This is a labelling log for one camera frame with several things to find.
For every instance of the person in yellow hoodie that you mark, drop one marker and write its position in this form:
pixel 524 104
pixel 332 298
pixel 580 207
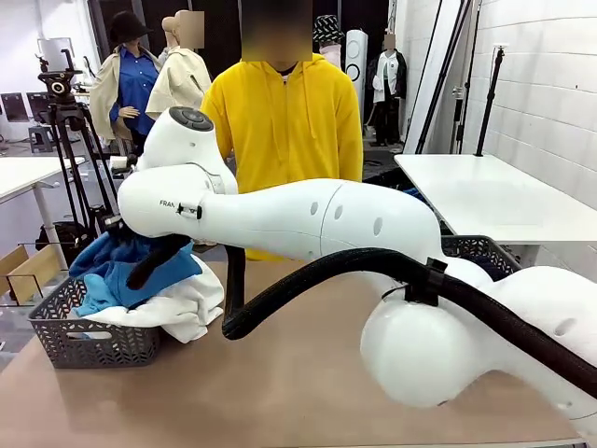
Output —
pixel 289 130

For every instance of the grey stool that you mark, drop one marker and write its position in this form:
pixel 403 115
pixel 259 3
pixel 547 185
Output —
pixel 43 137

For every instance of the black monitor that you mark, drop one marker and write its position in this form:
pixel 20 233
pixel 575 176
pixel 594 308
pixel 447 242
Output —
pixel 13 107
pixel 37 107

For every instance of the black light stand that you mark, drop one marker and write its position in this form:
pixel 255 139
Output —
pixel 490 107

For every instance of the mannequin in pink top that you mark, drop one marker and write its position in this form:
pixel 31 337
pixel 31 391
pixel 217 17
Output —
pixel 332 49

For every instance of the black leaning pole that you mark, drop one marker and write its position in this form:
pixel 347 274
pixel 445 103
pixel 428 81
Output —
pixel 442 79

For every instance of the mannequin in blue shirt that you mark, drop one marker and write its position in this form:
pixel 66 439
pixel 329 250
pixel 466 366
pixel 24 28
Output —
pixel 133 79

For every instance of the white tower fan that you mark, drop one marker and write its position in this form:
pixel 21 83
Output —
pixel 356 51

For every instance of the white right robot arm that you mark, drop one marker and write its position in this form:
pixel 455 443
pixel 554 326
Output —
pixel 326 224

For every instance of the mannequin in beige cape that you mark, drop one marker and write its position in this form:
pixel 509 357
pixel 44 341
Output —
pixel 179 84

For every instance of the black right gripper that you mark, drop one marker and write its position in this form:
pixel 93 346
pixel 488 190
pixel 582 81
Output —
pixel 123 235

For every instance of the wooden frame with black bars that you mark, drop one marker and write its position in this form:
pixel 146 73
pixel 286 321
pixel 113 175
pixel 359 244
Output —
pixel 37 268

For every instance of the black bag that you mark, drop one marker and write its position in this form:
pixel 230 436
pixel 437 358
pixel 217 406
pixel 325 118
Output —
pixel 65 238

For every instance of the black tripod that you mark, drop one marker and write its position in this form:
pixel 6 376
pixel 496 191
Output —
pixel 65 121

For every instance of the white garment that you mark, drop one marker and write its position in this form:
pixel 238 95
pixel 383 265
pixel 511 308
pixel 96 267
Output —
pixel 186 308

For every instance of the white table leg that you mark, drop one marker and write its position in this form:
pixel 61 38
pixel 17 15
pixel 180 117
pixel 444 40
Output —
pixel 531 256

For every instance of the grey plastic lattice basket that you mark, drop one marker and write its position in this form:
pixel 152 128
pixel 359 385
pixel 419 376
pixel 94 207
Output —
pixel 93 350
pixel 471 245

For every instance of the patterned bucket hat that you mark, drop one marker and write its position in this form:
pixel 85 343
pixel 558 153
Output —
pixel 326 28

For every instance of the white table top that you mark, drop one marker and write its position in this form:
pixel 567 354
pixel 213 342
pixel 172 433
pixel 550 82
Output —
pixel 503 196

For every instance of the black camera rig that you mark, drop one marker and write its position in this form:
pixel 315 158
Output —
pixel 58 86

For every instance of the person's left forearm yellow sleeve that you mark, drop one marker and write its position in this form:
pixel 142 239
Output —
pixel 353 158

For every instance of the bright blue garment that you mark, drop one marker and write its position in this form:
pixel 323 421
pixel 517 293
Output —
pixel 102 284

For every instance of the blue cloth pile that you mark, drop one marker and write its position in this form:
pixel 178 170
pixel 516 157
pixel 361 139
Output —
pixel 415 193

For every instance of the black brimmed hat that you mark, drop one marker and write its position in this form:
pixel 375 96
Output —
pixel 126 28

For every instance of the white desk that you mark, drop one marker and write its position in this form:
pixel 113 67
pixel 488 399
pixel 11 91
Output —
pixel 28 172

